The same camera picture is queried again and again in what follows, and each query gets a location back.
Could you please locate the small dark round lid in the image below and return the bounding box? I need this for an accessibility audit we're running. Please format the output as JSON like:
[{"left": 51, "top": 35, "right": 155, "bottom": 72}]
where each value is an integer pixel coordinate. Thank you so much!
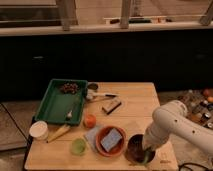
[{"left": 87, "top": 83, "right": 98, "bottom": 90}]

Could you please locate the white cup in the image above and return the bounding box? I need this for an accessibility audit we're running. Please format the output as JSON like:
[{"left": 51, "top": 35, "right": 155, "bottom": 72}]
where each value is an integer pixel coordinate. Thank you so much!
[{"left": 29, "top": 121, "right": 49, "bottom": 140}]

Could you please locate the green pepper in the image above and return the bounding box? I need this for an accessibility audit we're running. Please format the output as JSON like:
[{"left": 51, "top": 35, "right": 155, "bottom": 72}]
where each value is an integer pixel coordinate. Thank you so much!
[{"left": 140, "top": 149, "right": 152, "bottom": 165}]

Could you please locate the box of bottles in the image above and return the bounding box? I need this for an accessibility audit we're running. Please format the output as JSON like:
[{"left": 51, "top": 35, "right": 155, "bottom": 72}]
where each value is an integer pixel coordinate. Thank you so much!
[{"left": 178, "top": 90, "right": 213, "bottom": 130}]

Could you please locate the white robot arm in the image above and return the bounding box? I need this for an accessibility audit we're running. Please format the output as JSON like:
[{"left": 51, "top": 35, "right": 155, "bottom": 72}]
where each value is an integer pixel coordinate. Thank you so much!
[{"left": 142, "top": 100, "right": 213, "bottom": 157}]

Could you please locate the metal spoon in tray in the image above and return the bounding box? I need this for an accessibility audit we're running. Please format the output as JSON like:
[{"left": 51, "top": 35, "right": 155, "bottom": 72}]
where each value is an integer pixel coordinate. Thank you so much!
[{"left": 66, "top": 101, "right": 77, "bottom": 120}]

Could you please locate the black cable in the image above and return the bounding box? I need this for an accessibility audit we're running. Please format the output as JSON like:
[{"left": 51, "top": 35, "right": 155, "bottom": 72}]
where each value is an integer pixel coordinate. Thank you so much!
[{"left": 178, "top": 162, "right": 213, "bottom": 171}]

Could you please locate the dark grape bunch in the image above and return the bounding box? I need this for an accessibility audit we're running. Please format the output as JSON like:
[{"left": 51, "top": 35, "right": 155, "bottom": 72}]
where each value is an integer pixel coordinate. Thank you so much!
[{"left": 60, "top": 83, "right": 78, "bottom": 94}]

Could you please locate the dark purple bowl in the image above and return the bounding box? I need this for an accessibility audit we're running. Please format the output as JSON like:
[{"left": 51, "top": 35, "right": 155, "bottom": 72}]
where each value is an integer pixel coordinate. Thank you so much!
[{"left": 125, "top": 134, "right": 155, "bottom": 164}]

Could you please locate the small green cup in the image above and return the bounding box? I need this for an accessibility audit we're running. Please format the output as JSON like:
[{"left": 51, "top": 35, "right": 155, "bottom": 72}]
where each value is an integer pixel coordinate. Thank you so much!
[{"left": 70, "top": 138, "right": 86, "bottom": 156}]

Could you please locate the blue sponge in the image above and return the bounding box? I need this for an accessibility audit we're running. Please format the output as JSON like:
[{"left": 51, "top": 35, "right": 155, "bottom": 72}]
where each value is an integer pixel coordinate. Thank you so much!
[{"left": 101, "top": 128, "right": 123, "bottom": 152}]

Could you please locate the green plastic tray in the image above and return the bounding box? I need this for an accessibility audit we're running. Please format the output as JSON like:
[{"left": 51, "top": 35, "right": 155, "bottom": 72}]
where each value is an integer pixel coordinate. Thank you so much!
[{"left": 35, "top": 79, "right": 88, "bottom": 126}]

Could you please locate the grey blue cloth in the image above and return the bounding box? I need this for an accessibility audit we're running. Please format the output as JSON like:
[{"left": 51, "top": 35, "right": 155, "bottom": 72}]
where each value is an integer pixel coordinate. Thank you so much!
[{"left": 84, "top": 126, "right": 101, "bottom": 152}]

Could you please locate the dark wooden block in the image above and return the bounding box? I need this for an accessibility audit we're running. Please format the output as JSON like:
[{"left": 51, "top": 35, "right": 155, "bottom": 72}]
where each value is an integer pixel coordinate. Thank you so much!
[{"left": 102, "top": 99, "right": 121, "bottom": 115}]

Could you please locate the orange bowl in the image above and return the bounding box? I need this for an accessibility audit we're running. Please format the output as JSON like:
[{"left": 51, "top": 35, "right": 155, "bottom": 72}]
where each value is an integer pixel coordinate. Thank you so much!
[{"left": 95, "top": 126, "right": 126, "bottom": 157}]

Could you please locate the orange tomato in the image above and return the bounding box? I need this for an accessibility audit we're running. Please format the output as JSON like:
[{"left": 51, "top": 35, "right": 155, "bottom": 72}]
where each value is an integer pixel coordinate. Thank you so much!
[{"left": 83, "top": 114, "right": 96, "bottom": 128}]

